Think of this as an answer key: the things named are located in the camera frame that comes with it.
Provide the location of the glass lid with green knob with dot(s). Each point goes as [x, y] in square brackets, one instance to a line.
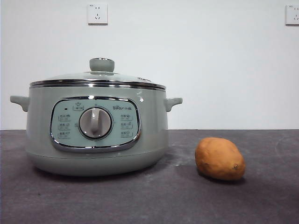
[101, 65]

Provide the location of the brown potato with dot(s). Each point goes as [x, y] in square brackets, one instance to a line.
[217, 158]

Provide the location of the pale green electric pot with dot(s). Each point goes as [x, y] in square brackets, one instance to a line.
[37, 130]

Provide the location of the white wall socket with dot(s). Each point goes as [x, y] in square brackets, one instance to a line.
[98, 14]
[293, 15]

